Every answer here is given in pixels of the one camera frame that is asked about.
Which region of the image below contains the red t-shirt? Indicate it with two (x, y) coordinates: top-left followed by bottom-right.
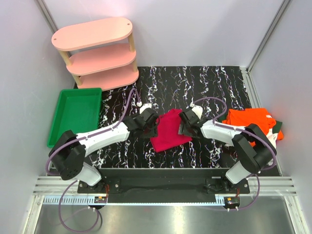
(151, 109), (192, 153)

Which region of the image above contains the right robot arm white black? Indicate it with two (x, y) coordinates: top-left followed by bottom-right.
(178, 107), (277, 193)

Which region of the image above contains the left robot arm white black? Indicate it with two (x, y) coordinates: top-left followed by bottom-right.
(49, 107), (160, 193)

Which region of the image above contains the orange t-shirt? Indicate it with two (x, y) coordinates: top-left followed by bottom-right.
(222, 108), (284, 140)

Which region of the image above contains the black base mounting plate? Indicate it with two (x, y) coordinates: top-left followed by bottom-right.
(78, 168), (250, 205)

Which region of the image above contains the green plastic tray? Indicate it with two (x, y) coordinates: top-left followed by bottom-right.
(47, 88), (102, 148)

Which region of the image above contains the pink three-tier shelf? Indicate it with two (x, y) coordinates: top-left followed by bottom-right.
(51, 17), (139, 91)

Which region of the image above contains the dark green t-shirt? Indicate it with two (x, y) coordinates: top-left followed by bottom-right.
(272, 121), (282, 134)

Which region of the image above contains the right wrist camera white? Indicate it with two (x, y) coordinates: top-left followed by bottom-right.
(190, 104), (203, 119)

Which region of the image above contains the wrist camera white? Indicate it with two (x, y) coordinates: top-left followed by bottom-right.
(136, 101), (152, 114)
(190, 104), (203, 119)

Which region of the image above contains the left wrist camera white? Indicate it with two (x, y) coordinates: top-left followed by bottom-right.
(136, 101), (152, 114)

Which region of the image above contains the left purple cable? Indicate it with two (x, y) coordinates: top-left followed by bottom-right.
(45, 88), (143, 232)

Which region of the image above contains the purple cable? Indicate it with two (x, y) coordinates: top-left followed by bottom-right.
(192, 97), (277, 211)
(45, 88), (143, 232)

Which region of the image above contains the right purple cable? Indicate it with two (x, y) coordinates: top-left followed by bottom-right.
(192, 97), (277, 211)

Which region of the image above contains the aluminium frame rail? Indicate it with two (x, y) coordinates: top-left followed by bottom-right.
(240, 67), (296, 196)

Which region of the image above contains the white slotted cable duct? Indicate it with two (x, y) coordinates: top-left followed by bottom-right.
(43, 195), (108, 206)

